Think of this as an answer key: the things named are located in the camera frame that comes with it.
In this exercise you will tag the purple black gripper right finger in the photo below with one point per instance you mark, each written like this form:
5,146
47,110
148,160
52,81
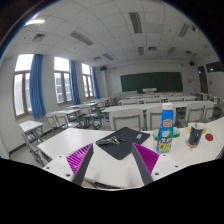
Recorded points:
146,160

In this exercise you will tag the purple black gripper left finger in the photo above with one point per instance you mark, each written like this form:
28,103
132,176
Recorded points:
79,161

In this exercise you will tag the blue white drink bottle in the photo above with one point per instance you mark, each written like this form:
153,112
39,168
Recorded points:
167,119

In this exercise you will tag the green flat container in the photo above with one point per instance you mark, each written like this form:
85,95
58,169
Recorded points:
174,133

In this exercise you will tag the black mouse pad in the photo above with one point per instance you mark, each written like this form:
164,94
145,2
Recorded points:
120,151

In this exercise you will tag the bunch of keys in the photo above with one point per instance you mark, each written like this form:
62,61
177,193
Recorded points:
110,141

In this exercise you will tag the white chair centre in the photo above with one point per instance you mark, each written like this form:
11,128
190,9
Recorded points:
154,117

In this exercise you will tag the white chair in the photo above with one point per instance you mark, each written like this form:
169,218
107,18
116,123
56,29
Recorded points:
131,118
194,112
154,117

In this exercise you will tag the white chair left front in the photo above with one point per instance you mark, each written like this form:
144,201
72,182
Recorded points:
131,118

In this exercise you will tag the dark blue cup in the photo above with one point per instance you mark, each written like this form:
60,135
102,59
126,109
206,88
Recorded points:
194,137

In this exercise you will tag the small white desk left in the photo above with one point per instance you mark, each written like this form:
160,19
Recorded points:
32,130

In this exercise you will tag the yellow green tape roll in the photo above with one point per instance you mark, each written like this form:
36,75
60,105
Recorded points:
198,125

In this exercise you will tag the red round bottle cap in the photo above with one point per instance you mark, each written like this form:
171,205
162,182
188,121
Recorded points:
209,137

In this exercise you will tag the white chair right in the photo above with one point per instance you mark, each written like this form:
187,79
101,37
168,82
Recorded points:
194,112

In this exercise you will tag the blue curtain far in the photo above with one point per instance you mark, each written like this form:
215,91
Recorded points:
95,84

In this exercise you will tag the blue curtain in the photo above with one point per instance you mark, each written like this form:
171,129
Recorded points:
74,83
35,87
95,84

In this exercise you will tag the green chalkboard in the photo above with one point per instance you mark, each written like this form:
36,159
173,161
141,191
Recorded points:
161,81

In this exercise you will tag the blue curtain middle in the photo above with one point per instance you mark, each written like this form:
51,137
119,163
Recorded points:
74,83

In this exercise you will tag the blue curtain left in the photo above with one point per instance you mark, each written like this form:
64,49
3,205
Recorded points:
35,87

